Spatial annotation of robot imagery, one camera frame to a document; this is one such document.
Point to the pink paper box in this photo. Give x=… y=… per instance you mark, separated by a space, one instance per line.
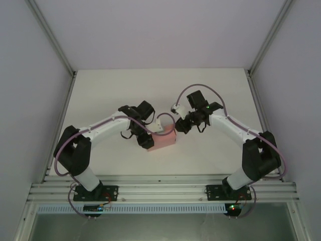
x=164 y=140

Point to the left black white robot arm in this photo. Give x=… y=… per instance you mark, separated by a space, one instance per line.
x=110 y=128

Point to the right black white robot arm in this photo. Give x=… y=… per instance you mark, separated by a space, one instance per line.
x=230 y=125

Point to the left small circuit board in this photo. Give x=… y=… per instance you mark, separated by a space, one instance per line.
x=94 y=208

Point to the small circuit board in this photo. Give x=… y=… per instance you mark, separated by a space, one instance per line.
x=94 y=208
x=233 y=208

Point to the grey metal panel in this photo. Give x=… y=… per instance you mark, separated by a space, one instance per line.
x=160 y=228

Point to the right small circuit board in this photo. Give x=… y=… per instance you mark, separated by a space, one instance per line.
x=233 y=208

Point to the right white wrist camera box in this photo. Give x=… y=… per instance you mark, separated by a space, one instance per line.
x=180 y=110

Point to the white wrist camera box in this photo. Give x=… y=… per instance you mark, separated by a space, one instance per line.
x=180 y=110
x=156 y=126

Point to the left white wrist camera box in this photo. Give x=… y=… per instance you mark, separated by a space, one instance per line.
x=156 y=126

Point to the aluminium mounting rail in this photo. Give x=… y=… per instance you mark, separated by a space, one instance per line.
x=160 y=190

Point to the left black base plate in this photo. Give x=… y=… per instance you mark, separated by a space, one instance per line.
x=110 y=192

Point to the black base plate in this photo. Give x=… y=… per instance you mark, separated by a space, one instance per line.
x=110 y=192
x=213 y=192

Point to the right aluminium table side rail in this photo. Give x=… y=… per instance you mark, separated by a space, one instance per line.
x=257 y=100

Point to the aluminium table side rail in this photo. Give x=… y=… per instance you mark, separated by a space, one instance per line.
x=257 y=100
x=67 y=100

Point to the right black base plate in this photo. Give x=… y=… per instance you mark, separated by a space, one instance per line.
x=213 y=192

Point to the left aluminium table side rail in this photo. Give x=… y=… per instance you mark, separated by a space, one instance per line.
x=67 y=100

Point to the right aluminium frame post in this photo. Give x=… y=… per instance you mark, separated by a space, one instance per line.
x=268 y=37

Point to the aluminium frame post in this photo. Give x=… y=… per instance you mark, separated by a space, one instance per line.
x=268 y=37
x=53 y=37

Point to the left aluminium frame post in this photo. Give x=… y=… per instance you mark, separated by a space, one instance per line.
x=53 y=37

